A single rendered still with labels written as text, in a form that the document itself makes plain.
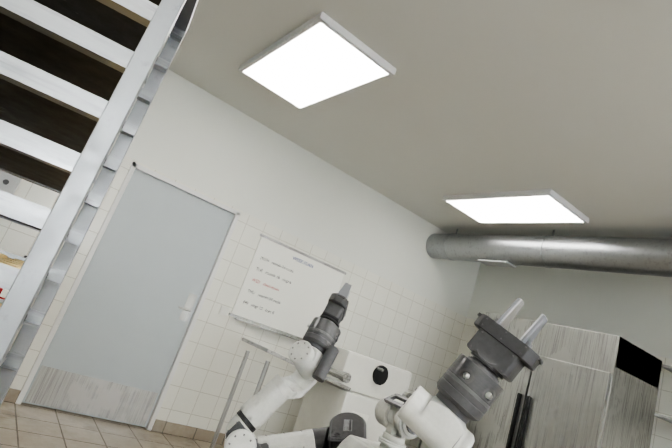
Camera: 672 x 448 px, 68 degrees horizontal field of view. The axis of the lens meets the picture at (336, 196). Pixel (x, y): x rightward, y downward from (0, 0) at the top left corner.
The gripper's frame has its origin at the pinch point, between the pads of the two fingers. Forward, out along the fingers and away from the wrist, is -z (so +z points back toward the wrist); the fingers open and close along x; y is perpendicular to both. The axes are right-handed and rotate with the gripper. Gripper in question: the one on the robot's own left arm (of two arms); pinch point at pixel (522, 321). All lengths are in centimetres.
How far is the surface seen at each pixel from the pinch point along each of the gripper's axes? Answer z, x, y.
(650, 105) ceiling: -172, 78, 168
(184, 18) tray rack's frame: -5, 90, -41
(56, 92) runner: 23, 50, -62
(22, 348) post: 70, 64, -27
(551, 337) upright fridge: -74, 111, 410
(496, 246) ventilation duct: -121, 210, 409
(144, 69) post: 12, 47, -57
